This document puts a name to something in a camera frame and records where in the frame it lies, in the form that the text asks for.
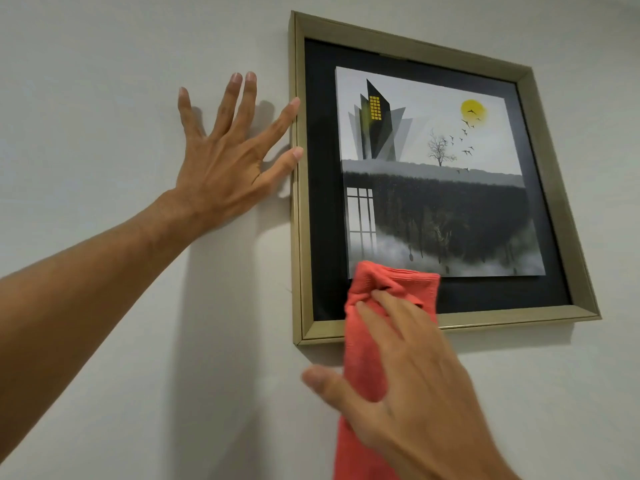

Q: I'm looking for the person's right hand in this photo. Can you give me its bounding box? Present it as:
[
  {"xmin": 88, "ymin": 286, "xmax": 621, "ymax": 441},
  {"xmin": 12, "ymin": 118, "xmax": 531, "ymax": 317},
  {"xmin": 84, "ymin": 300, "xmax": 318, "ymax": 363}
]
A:
[{"xmin": 301, "ymin": 291, "xmax": 521, "ymax": 480}]

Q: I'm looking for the person's left forearm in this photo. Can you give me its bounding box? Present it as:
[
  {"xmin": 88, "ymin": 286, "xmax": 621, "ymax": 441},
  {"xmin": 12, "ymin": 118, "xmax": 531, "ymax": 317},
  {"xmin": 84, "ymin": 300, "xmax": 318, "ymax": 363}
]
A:
[{"xmin": 0, "ymin": 191, "xmax": 202, "ymax": 448}]

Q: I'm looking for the gold framed wall picture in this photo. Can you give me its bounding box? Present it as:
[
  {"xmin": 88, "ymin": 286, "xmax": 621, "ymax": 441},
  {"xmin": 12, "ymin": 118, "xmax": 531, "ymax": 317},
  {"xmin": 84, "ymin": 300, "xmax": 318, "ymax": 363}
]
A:
[{"xmin": 289, "ymin": 11, "xmax": 602, "ymax": 346}]

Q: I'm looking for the red cleaning cloth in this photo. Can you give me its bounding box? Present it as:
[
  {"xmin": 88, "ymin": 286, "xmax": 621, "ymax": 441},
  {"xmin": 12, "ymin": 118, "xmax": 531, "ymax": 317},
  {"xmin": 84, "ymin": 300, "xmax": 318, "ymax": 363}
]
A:
[{"xmin": 332, "ymin": 260, "xmax": 442, "ymax": 480}]

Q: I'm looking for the person's left hand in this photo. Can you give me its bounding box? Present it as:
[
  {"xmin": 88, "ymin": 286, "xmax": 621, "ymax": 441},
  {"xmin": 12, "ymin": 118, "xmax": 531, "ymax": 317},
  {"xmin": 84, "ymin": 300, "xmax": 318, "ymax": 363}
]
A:
[{"xmin": 172, "ymin": 71, "xmax": 305, "ymax": 236}]

